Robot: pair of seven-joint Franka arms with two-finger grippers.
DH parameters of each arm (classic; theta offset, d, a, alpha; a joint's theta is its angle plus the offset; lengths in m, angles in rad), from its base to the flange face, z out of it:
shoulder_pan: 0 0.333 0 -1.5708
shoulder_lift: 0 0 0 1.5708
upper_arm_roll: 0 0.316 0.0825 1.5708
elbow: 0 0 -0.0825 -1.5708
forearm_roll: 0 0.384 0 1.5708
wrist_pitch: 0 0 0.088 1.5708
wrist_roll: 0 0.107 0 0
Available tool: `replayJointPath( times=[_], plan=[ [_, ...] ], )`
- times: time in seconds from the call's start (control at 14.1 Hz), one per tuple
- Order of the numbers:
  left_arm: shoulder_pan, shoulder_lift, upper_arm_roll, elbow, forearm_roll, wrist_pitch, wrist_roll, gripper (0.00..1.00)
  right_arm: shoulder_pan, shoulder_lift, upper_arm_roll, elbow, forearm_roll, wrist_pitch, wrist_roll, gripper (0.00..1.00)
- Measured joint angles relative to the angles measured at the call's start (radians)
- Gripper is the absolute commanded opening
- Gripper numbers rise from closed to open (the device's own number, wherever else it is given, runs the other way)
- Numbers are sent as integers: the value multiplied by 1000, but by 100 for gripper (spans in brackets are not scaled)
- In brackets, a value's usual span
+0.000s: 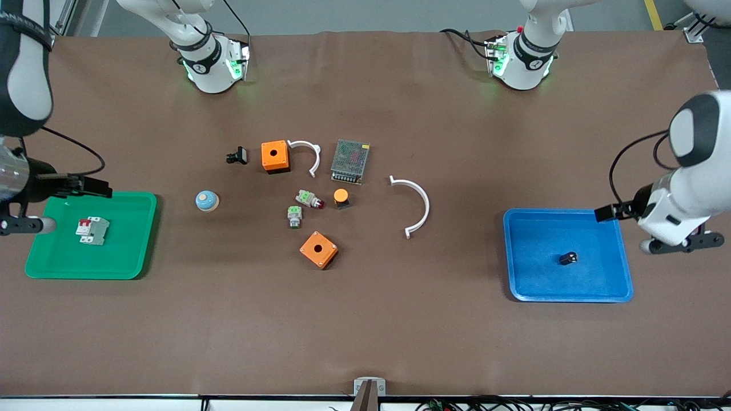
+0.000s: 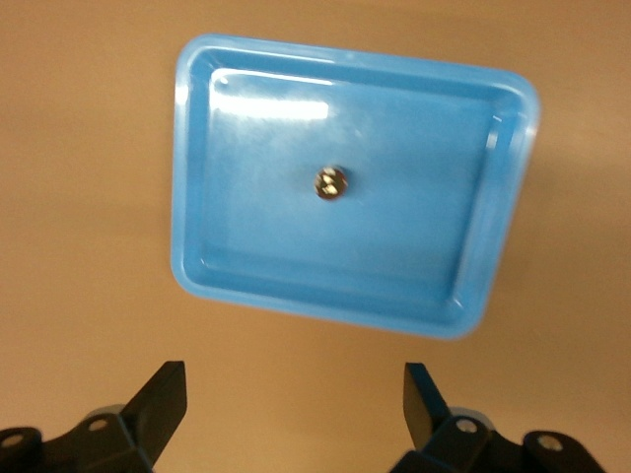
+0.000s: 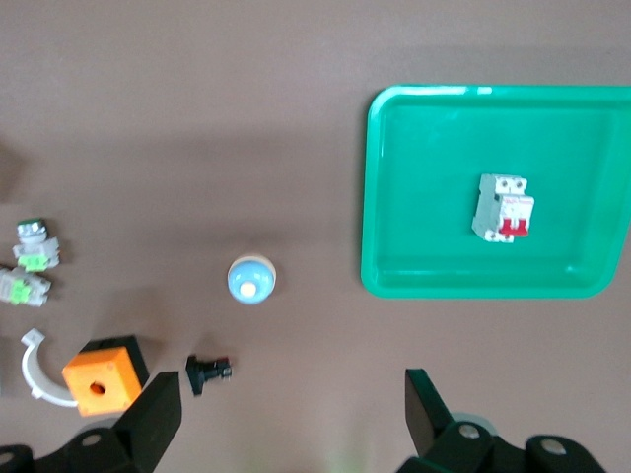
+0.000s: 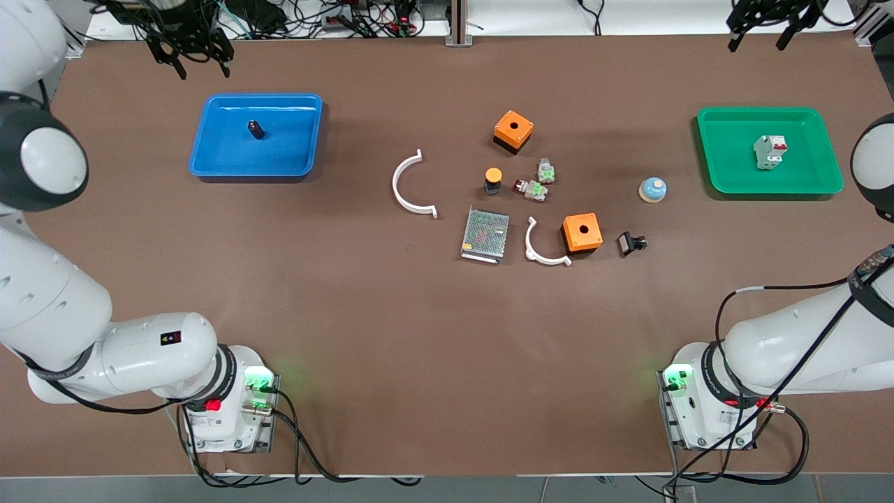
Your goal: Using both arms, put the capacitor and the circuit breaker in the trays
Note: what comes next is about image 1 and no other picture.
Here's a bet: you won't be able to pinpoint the large white arc clamp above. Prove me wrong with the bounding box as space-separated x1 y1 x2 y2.
389 175 431 239

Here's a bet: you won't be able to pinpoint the black left base cable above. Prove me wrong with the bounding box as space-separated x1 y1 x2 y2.
440 28 493 61

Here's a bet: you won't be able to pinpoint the aluminium frame profile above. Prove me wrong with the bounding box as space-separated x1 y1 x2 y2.
50 0 78 47
674 11 721 44

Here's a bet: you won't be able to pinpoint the grey metal bracket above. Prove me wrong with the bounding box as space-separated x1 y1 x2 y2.
354 377 387 411

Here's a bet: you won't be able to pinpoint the green plastic tray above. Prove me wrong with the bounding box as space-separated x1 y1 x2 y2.
25 191 158 280

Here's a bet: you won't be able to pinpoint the black right base cable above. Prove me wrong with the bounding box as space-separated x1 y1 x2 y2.
220 0 252 43

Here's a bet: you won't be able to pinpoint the tangled black floor cables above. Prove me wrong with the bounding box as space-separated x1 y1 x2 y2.
417 395 731 411

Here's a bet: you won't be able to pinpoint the brown table mat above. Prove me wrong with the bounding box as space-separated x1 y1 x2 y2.
0 30 731 398

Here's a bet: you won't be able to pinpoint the black base cable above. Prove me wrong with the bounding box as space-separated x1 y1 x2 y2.
220 0 252 43
440 28 493 61

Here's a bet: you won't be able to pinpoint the orange button box with hole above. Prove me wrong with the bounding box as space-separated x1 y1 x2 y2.
299 231 339 270
261 140 291 175

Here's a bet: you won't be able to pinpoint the blue plastic tray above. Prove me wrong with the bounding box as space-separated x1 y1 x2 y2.
503 209 634 303

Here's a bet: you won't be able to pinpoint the metal mesh power supply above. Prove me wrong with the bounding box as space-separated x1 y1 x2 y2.
331 139 371 186

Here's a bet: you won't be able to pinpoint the small white arc clamp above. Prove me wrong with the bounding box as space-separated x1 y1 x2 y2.
287 140 321 178

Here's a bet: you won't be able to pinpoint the white red circuit breaker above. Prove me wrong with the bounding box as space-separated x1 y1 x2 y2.
75 217 110 247

